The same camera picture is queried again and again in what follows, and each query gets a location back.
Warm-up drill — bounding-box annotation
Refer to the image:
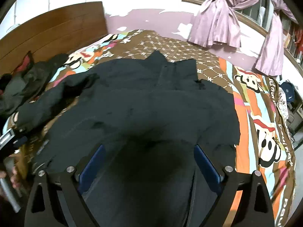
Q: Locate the wooden framed window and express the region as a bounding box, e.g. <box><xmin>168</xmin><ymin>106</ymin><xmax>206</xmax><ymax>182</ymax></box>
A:
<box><xmin>182</xmin><ymin>0</ymin><xmax>302</xmax><ymax>66</ymax></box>

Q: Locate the pink curtain right panel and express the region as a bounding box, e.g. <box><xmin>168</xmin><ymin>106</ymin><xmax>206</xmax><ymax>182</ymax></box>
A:
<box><xmin>255</xmin><ymin>0</ymin><xmax>297</xmax><ymax>76</ymax></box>

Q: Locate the cluttered side shelf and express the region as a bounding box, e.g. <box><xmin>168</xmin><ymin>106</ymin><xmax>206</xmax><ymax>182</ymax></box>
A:
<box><xmin>287</xmin><ymin>86</ymin><xmax>302</xmax><ymax>150</ymax></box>

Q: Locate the pink curtain left panel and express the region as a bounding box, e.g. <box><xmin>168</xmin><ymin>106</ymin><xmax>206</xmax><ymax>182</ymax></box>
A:
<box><xmin>188</xmin><ymin>0</ymin><xmax>259</xmax><ymax>48</ymax></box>

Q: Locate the wooden headboard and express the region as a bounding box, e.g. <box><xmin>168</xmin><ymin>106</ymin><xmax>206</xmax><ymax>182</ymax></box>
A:
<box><xmin>1</xmin><ymin>2</ymin><xmax>108</xmax><ymax>74</ymax></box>

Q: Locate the colourful cartoon monkey bedspread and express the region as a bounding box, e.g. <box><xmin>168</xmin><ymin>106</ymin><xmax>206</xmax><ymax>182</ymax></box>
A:
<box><xmin>2</xmin><ymin>29</ymin><xmax>296</xmax><ymax>227</ymax></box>

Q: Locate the dark green large garment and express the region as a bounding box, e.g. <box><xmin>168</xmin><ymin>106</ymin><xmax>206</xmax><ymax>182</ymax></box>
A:
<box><xmin>16</xmin><ymin>51</ymin><xmax>240</xmax><ymax>226</ymax></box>

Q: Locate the navy blue cap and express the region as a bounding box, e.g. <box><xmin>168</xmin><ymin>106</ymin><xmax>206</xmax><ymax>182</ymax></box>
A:
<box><xmin>279</xmin><ymin>82</ymin><xmax>295</xmax><ymax>103</ymax></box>

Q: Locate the person's left hand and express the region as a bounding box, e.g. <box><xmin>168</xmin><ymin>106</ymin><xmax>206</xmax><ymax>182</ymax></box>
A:
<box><xmin>0</xmin><ymin>166</ymin><xmax>20</xmax><ymax>190</ymax></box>

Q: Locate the dark clothes pile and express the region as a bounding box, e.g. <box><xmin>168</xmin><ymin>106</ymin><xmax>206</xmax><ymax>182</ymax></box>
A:
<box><xmin>1</xmin><ymin>53</ymin><xmax>68</xmax><ymax>119</ymax></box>

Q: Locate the pink curtain panel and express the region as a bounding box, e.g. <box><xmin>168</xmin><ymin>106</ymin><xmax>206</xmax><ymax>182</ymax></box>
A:
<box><xmin>188</xmin><ymin>0</ymin><xmax>259</xmax><ymax>48</ymax></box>
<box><xmin>255</xmin><ymin>0</ymin><xmax>297</xmax><ymax>76</ymax></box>

